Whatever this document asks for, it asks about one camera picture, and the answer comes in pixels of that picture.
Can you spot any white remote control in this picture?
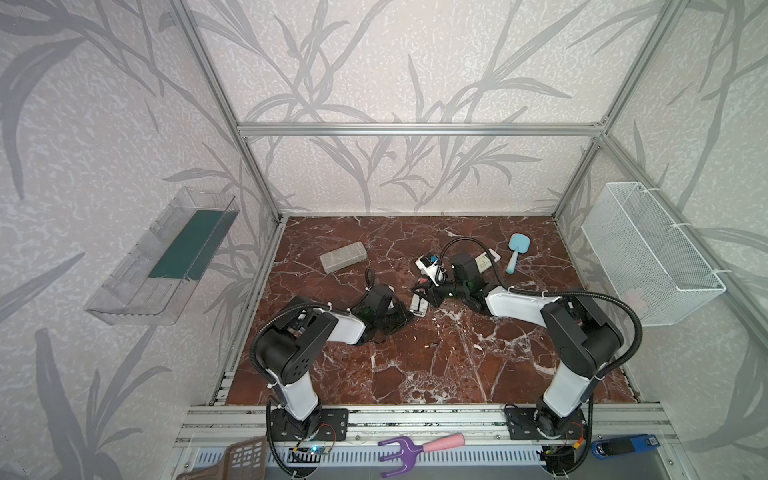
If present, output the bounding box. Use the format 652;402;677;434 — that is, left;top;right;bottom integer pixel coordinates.
475;249;501;273
409;294;430;318

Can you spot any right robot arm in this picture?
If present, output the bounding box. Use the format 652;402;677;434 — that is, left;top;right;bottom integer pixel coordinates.
412;254;624;430

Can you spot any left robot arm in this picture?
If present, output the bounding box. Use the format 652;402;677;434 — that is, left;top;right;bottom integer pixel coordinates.
250;284;414;422

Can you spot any grey glasses case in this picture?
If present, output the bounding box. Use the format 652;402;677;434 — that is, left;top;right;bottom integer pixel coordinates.
320;241;368;274

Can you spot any purple pink garden fork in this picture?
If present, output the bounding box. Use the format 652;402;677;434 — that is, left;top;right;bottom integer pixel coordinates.
378;433;466;479

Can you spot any blue black device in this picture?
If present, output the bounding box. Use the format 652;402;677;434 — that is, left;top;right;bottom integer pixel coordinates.
591;434;660;460

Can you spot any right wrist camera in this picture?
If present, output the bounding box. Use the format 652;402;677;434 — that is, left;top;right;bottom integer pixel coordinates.
415;254;446;286

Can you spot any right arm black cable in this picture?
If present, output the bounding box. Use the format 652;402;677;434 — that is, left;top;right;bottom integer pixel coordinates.
437;236;644;379

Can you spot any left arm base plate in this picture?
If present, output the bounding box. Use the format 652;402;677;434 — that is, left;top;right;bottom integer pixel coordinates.
267;407;349;442

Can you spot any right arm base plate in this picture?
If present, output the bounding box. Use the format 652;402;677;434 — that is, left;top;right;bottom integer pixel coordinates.
503;404;587;442

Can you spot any white wire mesh basket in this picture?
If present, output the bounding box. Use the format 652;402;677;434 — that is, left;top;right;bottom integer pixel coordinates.
582;182;726;327

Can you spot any clear acrylic wall shelf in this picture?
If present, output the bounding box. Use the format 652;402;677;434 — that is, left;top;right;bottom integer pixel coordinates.
84;187;240;326

